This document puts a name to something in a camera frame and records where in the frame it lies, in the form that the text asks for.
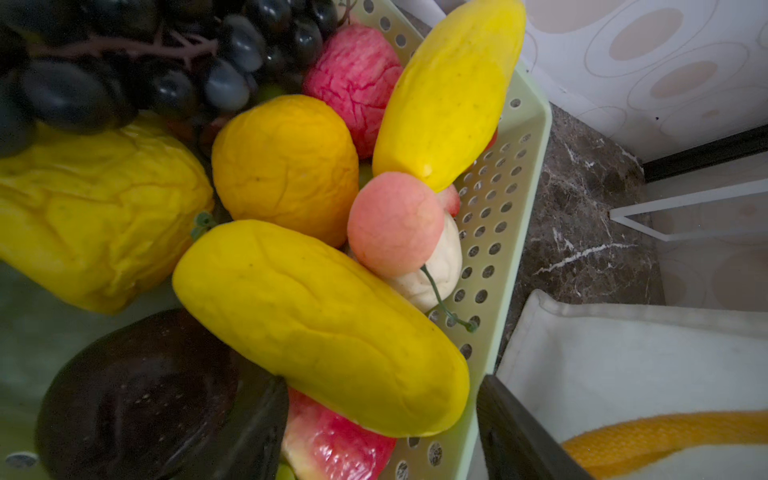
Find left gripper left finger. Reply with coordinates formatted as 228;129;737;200
179;362;290;479

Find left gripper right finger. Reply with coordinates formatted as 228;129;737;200
476;375;591;480

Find white grocery bag yellow handles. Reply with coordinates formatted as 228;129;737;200
493;291;767;479

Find red-green mango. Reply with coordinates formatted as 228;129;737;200
282;389;396;479

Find dark brown avocado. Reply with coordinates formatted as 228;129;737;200
35;309;239;479

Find beige pear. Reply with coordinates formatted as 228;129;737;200
382;213;463;313

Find small pink peach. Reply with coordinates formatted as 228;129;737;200
437;184;461;218

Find green plastic basket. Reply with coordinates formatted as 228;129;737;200
1;1;552;479

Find wrinkled yellow starfruit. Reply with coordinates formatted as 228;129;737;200
1;116;214;314

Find yellow lemon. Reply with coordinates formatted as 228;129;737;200
212;95;359;248

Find tall yellow mango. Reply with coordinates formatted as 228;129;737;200
372;0;526;192

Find pink wrinkled apple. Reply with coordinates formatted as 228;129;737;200
302;24;403;159

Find black grape bunch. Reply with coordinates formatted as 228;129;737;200
1;1;352;158

